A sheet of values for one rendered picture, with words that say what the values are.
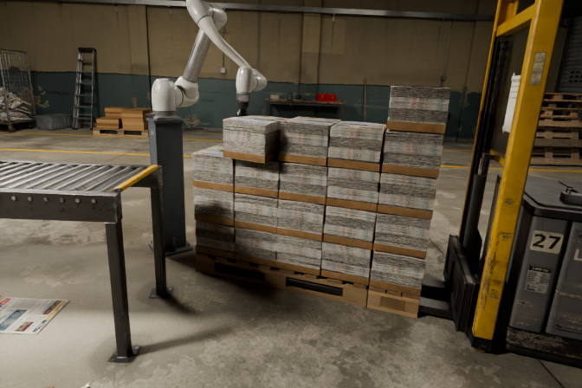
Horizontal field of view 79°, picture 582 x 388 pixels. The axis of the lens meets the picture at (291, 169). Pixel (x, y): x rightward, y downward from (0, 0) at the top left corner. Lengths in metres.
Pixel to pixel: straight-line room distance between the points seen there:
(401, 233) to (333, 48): 7.14
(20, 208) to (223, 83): 7.37
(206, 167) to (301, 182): 0.62
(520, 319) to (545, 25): 1.34
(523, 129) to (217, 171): 1.61
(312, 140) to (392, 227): 0.66
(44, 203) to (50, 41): 8.76
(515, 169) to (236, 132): 1.40
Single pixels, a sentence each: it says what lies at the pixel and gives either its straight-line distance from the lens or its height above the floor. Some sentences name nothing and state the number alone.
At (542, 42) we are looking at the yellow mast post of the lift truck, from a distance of 1.80.
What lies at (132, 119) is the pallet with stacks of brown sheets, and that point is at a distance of 8.41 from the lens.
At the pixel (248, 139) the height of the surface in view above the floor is 0.96.
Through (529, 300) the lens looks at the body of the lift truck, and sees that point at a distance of 2.11.
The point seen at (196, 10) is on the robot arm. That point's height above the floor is 1.69.
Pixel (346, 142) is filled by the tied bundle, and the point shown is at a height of 0.98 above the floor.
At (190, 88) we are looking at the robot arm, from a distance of 2.70.
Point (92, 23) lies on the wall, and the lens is 9.93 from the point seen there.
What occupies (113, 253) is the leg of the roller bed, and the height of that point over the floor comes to 0.54.
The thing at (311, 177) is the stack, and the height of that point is 0.76.
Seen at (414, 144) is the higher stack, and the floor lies 1.00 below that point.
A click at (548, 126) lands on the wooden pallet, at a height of 0.71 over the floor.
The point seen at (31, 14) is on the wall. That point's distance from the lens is 10.65.
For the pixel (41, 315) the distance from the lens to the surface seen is 2.46.
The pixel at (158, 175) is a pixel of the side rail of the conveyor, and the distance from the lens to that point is 2.08.
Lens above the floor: 1.28
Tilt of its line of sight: 14 degrees down
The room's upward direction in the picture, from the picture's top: 2 degrees clockwise
